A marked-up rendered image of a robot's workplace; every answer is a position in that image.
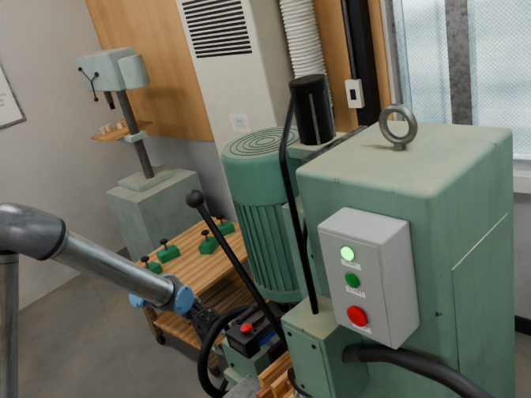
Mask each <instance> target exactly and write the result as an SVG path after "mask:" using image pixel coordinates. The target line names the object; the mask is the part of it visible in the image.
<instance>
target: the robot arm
mask: <svg viewBox="0 0 531 398"><path fill-rule="evenodd" d="M20 253H21V254H24V255H25V256H28V257H32V258H34V259H36V260H38V261H46V260H48V259H52V260H54V261H57V262H59V263H61V264H63V265H66V266H68V267H71V268H73V269H75V270H77V271H79V272H83V273H84V274H86V275H89V276H91V277H93V278H96V279H98V280H101V281H103V282H105V283H108V284H110V285H111V286H114V287H117V288H119V289H121V290H123V291H126V292H128V293H129V300H130V303H131V305H132V306H133V307H136V308H142V307H149V308H153V309H158V310H166V311H170V312H174V313H177V314H178V315H179V316H180V317H181V318H182V319H188V320H190V319H191V322H192V324H193V326H194V329H195V331H196V333H197V334H198V337H199V339H200V341H201V343H203V341H204V339H205V337H206V335H207V333H208V331H209V330H210V329H211V327H212V326H213V325H214V323H215V322H216V321H217V320H218V319H219V318H220V313H219V312H218V311H216V310H215V309H214V308H213V307H212V306H211V305H209V306H207V307H205V306H202V305H201V300H200V298H199V297H198V296H197V295H195V294H194V293H193V291H192V289H191V288H190V287H188V286H187V285H184V284H183V283H182V282H181V281H180V280H179V279H178V278H177V277H176V276H173V275H172V274H164V275H162V276H159V275H157V274H156V273H154V272H151V271H149V270H148V269H146V268H143V267H141V266H140V265H137V264H135V263H133V262H132V261H129V260H127V259H125V258H124V257H122V256H120V255H118V254H116V253H114V252H112V251H110V250H108V249H106V248H104V247H102V246H100V245H98V244H96V243H94V242H92V241H90V240H88V239H86V238H84V237H82V236H80V235H78V234H76V233H74V232H72V231H70V230H68V229H67V226H66V222H65V221H64V220H62V219H60V218H58V217H57V216H53V215H51V214H50V213H48V212H44V211H42V210H39V209H37V208H33V207H30V206H27V205H21V204H17V203H0V398H18V314H19V255H20ZM204 307H205V308H204Z"/></svg>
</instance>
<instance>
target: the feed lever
mask: <svg viewBox="0 0 531 398"><path fill-rule="evenodd" d="M204 200H205V198H204V195H203V193H202V192H201V191H200V190H191V191H189V192H188V193H187V194H186V203H187V205H188V206H190V207H191V208H196V209H197V210H198V211H199V213H200V214H201V216H202V218H203V220H204V221H205V222H206V224H207V225H208V227H209V229H210V230H211V232H212V233H213V235H214V236H215V238H216V240H217V241H218V242H219V244H220V246H221V248H222V249H223V251H224V252H225V253H226V255H227V256H228V259H229V260H230V262H231V263H232V264H233V266H234V268H235V270H236V271H237V273H238V274H239V275H240V277H241V279H242V280H243V282H244V283H245V284H246V286H247V288H248V290H249V291H250V293H251V294H252V296H253V297H254V299H255V301H256V302H257V304H258V305H259V307H260V308H261V310H262V312H263V313H264V314H265V316H266V318H267V319H268V321H269V323H270V324H271V325H272V327H273V329H274V330H275V332H276V333H277V335H278V336H279V338H280V339H281V341H282V343H283V344H284V346H285V347H286V349H287V350H288V345H287V341H286V339H285V335H284V330H283V329H282V327H281V325H280V324H279V322H278V320H277V319H276V318H275V316H274V315H273V313H272V311H271V309H270V308H269V307H268V305H267V304H266V302H265V300H264V298H263V297H262V296H261V294H260V293H259V291H258V289H257V288H256V287H255V285H254V283H253V282H252V280H251V278H250V277H249V276H248V274H247V272H246V271H245V269H244V267H243V266H242V265H241V263H240V262H239V259H238V258H237V256H236V255H235V254H234V252H233V251H232V248H231V247H230V246H229V245H228V243H227V241H226V240H225V238H224V236H223V235H222V234H221V232H220V230H219V228H218V227H217V225H216V224H215V223H214V221H213V219H212V217H211V216H210V214H209V213H208V212H207V210H206V209H205V206H204V205H203V203H204ZM288 352H289V350H288ZM288 379H289V381H290V383H291V385H292V387H293V388H294V389H295V390H296V391H297V392H298V393H299V394H301V395H302V396H305V397H311V395H309V394H307V393H306V392H304V391H303V390H302V389H300V388H299V387H298V384H297V380H296V376H295V372H294V369H293V366H291V367H290V368H289V369H288Z"/></svg>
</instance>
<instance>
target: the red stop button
mask: <svg viewBox="0 0 531 398"><path fill-rule="evenodd" d="M347 315H348V318H349V319H350V321H351V322H352V323H353V324H354V325H357V326H359V327H364V326H365V325H366V324H367V316H366V314H365V313H364V312H363V311H362V310H361V309H360V308H359V307H357V306H350V307H349V308H348V309H347Z"/></svg>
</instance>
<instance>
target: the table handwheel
mask: <svg viewBox="0 0 531 398"><path fill-rule="evenodd" d="M252 306H253V304H246V305H241V306H237V307H235V308H233V309H231V310H229V311H228V312H227V313H225V314H224V315H222V316H221V317H220V318H219V319H218V320H217V321H216V322H215V323H214V325H213V326H212V327H211V329H210V330H209V331H208V333H207V335H206V337H205V339H204V341H203V343H202V345H201V349H200V352H199V356H198V379H199V381H200V384H201V386H202V388H203V389H204V391H205V392H206V393H207V394H208V395H209V396H211V397H212V398H222V397H223V396H224V395H226V394H227V393H228V392H229V391H230V390H225V389H226V387H227V385H228V381H227V380H226V379H225V378H224V380H223V382H222V384H221V386H220V388H219V389H217V388H216V387H214V386H213V384H212V383H211V381H210V380H209V375H208V359H209V353H210V351H211V348H212V345H213V343H214V341H215V339H216V338H217V336H218V335H219V333H220V332H221V331H222V329H224V331H225V332H227V331H228V330H229V329H230V327H229V325H228V323H229V322H230V321H232V320H234V319H235V318H237V317H238V316H239V315H240V314H242V313H243V312H245V311H246V310H248V309H249V308H250V307H252Z"/></svg>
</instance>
